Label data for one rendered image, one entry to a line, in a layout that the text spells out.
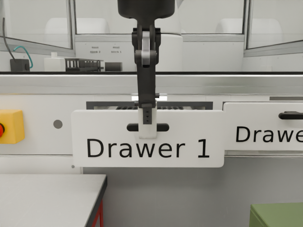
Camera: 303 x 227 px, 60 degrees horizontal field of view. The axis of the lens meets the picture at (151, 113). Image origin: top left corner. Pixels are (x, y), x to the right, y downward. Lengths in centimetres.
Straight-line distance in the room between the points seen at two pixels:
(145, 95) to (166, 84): 24
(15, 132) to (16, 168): 11
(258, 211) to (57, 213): 33
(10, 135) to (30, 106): 8
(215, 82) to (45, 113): 40
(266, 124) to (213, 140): 18
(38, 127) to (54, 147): 6
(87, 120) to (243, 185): 41
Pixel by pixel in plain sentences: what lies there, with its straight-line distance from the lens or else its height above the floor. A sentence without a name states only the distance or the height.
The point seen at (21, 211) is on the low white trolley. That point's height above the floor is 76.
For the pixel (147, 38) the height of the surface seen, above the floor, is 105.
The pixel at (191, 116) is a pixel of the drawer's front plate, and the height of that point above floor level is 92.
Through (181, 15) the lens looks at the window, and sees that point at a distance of 63.
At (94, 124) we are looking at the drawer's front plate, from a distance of 50.
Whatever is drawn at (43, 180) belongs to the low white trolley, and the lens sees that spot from 65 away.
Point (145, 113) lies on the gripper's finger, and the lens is 41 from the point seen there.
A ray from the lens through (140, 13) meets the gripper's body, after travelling 34.
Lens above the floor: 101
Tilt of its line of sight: 11 degrees down
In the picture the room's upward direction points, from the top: straight up
